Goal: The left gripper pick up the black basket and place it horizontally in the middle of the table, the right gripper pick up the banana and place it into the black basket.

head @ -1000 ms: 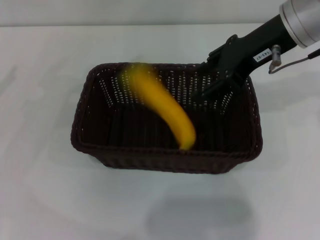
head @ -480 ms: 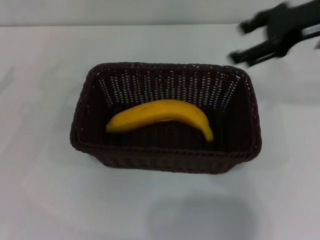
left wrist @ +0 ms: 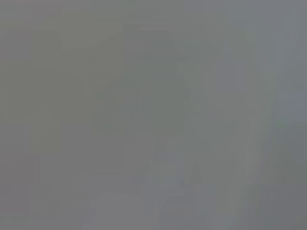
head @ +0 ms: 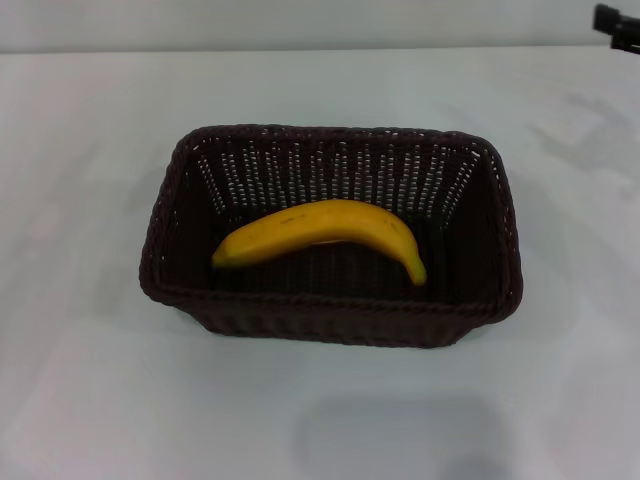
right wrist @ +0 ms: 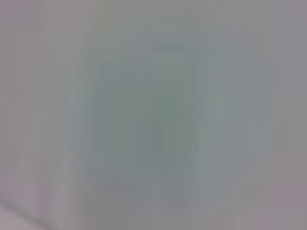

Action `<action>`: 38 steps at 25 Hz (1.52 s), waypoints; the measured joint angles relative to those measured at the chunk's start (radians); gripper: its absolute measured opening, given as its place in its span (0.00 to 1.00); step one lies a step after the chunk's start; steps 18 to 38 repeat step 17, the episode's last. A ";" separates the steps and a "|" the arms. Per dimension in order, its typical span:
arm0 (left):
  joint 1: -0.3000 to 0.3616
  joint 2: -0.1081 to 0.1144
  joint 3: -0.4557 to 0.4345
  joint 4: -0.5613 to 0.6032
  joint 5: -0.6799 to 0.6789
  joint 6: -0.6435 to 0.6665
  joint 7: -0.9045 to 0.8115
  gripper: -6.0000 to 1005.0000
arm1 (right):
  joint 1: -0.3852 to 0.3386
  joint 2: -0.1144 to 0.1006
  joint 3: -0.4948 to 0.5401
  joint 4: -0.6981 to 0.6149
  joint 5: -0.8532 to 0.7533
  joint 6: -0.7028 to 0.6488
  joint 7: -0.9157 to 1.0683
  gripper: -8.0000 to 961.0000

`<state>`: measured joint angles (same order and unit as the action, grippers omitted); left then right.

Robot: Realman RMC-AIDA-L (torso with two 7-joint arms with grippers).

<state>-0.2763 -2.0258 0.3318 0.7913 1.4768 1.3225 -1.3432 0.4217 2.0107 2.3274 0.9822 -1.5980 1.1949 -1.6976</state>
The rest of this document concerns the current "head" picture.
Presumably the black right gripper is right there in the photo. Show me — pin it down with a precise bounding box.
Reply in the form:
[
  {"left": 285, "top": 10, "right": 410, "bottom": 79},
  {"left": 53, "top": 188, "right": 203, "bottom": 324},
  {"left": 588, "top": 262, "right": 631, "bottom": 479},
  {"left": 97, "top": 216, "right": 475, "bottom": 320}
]
[{"left": 592, "top": 3, "right": 640, "bottom": 55}]

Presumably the yellow banana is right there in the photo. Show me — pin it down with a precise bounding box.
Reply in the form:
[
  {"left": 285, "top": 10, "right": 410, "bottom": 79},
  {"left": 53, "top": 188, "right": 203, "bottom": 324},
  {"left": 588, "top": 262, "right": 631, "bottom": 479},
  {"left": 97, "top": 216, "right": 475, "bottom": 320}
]
[{"left": 211, "top": 198, "right": 428, "bottom": 287}]

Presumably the dark brown woven basket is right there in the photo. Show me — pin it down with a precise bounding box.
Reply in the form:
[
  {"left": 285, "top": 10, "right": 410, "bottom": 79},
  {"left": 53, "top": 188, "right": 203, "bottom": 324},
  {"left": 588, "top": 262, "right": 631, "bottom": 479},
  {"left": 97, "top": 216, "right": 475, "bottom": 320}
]
[{"left": 139, "top": 126, "right": 528, "bottom": 350}]

